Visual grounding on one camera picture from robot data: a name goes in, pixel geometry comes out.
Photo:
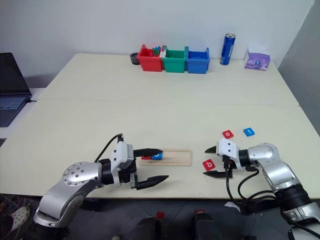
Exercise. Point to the red letter b block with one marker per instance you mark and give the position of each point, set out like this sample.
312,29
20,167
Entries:
208,165

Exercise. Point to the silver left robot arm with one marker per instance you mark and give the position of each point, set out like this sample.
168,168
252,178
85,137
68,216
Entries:
75,185

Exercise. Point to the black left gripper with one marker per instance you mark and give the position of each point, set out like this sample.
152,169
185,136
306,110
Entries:
125,176

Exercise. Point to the blue letter o block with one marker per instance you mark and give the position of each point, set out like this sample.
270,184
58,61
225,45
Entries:
157,156

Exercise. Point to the dark rounded shape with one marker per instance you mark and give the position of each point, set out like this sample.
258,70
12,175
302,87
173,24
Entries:
145,228
203,226

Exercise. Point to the white perforated shoe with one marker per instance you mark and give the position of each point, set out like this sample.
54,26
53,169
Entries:
21,216

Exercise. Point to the green plastic bin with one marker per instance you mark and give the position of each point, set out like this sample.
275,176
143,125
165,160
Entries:
175,63

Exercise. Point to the blue plastic bin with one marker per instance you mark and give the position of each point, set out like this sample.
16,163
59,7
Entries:
197,65

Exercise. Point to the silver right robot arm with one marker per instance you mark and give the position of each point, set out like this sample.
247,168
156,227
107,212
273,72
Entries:
277,170

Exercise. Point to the red letter o block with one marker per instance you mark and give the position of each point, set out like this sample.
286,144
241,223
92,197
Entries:
228,134

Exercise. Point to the dark laptop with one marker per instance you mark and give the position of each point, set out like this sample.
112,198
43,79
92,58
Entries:
11,82

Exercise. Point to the black round holder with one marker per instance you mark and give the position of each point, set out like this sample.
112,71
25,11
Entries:
134,58

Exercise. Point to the toy blocks in bin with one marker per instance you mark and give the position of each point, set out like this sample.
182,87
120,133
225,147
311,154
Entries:
157,50

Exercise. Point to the red square tile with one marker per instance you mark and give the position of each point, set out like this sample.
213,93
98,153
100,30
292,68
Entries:
160,215

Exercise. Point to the white paper scrap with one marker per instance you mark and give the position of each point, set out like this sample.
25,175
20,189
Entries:
231,205

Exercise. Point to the red plastic bin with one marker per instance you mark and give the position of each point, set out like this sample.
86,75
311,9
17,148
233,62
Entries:
150,62

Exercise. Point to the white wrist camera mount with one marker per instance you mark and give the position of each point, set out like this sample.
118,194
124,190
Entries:
228,148
121,152

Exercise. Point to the blue letter t block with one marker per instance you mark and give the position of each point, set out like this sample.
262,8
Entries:
249,132

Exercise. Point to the wooden letter tray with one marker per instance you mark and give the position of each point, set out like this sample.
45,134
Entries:
177,160

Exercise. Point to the blue drink can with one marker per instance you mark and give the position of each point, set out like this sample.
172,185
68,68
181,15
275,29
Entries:
227,50

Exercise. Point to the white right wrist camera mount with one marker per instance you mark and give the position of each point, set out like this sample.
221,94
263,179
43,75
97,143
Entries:
228,148

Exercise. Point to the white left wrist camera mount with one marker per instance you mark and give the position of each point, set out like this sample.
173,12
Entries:
121,152

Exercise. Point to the purple tissue pack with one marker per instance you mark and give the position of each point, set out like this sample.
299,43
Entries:
257,61

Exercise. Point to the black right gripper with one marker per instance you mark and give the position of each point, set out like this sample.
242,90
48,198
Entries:
230,166

